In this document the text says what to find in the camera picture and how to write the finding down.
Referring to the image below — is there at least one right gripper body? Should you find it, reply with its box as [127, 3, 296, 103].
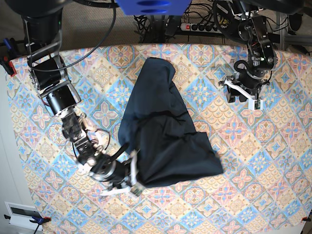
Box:
[89, 143, 138, 196]

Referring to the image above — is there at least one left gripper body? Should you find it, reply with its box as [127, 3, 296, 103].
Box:
[219, 71, 270, 99]

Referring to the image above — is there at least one dark navy t-shirt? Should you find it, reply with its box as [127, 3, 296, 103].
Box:
[118, 58, 223, 188]

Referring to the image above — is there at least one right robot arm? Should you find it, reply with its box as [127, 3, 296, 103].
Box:
[7, 0, 144, 196]

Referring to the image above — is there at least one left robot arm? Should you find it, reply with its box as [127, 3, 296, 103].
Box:
[213, 0, 277, 109]

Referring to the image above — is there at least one black round object top-right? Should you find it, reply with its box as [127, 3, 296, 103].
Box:
[288, 13, 303, 31]

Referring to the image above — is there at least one white power strip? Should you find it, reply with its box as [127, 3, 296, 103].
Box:
[180, 23, 220, 33]

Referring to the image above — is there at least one blue orange clamp bottom-left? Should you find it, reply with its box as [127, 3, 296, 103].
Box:
[3, 214, 51, 234]

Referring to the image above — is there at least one patterned colourful tablecloth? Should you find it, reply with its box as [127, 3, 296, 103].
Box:
[4, 44, 312, 234]

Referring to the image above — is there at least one orange clamp bottom-right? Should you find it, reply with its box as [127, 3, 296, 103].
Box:
[302, 217, 311, 222]

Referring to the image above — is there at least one blue orange clamp top-left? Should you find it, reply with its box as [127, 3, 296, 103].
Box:
[0, 38, 17, 77]

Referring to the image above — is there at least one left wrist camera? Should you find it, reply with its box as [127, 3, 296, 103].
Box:
[248, 98, 263, 111]

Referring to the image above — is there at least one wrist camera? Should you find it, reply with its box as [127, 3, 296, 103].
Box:
[130, 182, 145, 197]
[248, 98, 263, 111]

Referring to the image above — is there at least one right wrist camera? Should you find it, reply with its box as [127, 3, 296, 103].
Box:
[130, 182, 145, 197]

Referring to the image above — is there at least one white wall vent panel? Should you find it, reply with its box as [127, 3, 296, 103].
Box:
[5, 202, 40, 231]

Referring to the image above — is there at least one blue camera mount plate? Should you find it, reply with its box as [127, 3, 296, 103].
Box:
[115, 0, 192, 16]

